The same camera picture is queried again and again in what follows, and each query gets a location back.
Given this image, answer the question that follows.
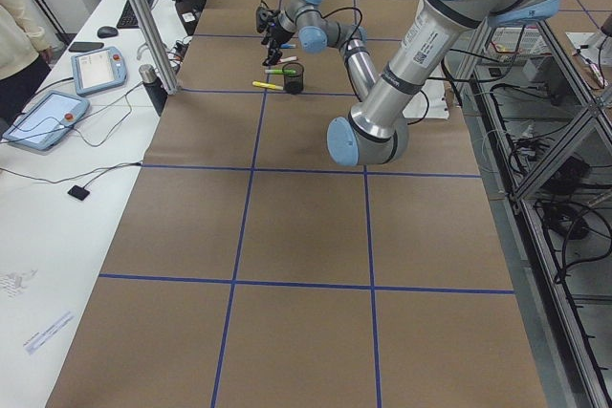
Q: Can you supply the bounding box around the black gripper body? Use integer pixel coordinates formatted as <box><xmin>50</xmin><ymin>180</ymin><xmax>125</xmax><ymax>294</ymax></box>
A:
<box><xmin>265</xmin><ymin>13</ymin><xmax>296</xmax><ymax>49</ymax></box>

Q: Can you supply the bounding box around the yellow highlighter pen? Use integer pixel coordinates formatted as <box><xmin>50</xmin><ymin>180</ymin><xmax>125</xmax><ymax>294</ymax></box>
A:
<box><xmin>251</xmin><ymin>81</ymin><xmax>285</xmax><ymax>92</ymax></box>

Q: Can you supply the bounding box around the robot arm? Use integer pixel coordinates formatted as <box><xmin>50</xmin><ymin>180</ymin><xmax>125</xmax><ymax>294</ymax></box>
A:
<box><xmin>256</xmin><ymin>0</ymin><xmax>560</xmax><ymax>166</ymax></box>

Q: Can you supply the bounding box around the black mesh pen cup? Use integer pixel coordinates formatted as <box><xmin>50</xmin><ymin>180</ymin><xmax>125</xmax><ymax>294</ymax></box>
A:
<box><xmin>282</xmin><ymin>61</ymin><xmax>304</xmax><ymax>95</ymax></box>

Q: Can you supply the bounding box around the dark metal water bottle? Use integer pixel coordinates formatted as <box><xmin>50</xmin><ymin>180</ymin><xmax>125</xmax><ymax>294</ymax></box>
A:
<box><xmin>139</xmin><ymin>64</ymin><xmax>167</xmax><ymax>117</ymax></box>

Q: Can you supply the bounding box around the black keyboard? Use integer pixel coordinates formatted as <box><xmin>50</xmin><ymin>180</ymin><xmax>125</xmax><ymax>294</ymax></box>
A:
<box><xmin>116</xmin><ymin>0</ymin><xmax>160</xmax><ymax>30</ymax></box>

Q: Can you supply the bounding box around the black computer mouse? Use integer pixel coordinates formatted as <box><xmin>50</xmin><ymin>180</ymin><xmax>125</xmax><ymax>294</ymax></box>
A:
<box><xmin>97</xmin><ymin>26</ymin><xmax>119</xmax><ymax>38</ymax></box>

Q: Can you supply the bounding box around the teach pendant far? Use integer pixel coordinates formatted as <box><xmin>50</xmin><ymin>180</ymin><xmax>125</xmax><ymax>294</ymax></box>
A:
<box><xmin>71</xmin><ymin>47</ymin><xmax>127</xmax><ymax>97</ymax></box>

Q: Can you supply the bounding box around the teach pendant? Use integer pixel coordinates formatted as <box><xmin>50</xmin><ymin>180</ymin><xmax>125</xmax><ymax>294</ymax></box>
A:
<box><xmin>2</xmin><ymin>91</ymin><xmax>90</xmax><ymax>151</ymax></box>
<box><xmin>71</xmin><ymin>47</ymin><xmax>127</xmax><ymax>97</ymax></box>

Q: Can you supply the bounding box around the black smartphone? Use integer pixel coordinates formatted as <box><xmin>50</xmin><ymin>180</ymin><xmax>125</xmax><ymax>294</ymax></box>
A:
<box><xmin>68</xmin><ymin>41</ymin><xmax>104</xmax><ymax>54</ymax></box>

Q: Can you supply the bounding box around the small black square pad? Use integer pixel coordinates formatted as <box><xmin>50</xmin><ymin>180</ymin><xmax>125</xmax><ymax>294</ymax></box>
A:
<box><xmin>68</xmin><ymin>185</ymin><xmax>90</xmax><ymax>202</ymax></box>

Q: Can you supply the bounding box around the teach pendant near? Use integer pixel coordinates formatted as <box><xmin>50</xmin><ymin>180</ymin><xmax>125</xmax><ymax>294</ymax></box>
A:
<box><xmin>2</xmin><ymin>91</ymin><xmax>90</xmax><ymax>151</ymax></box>

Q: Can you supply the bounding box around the person in cream top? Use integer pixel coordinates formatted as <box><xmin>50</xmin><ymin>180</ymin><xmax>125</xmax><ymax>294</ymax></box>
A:
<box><xmin>1</xmin><ymin>0</ymin><xmax>52</xmax><ymax>125</ymax></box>

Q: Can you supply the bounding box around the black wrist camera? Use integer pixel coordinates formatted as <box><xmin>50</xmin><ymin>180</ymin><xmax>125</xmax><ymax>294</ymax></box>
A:
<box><xmin>255</xmin><ymin>6</ymin><xmax>279</xmax><ymax>34</ymax></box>

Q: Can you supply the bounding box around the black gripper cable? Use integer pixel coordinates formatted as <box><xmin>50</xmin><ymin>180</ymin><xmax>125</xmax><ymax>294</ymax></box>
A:
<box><xmin>319</xmin><ymin>6</ymin><xmax>367</xmax><ymax>41</ymax></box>

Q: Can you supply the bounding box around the aluminium frame post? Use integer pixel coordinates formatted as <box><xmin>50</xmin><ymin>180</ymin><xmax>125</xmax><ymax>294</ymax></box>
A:
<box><xmin>128</xmin><ymin>0</ymin><xmax>179</xmax><ymax>95</ymax></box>

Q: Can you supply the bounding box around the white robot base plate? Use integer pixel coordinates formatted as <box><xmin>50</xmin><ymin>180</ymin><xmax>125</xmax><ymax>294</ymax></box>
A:
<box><xmin>403</xmin><ymin>80</ymin><xmax>449</xmax><ymax>120</ymax></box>

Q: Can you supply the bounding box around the aluminium frame rack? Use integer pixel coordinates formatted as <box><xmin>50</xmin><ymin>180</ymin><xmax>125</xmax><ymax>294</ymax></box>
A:
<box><xmin>449</xmin><ymin>11</ymin><xmax>611</xmax><ymax>407</ymax></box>

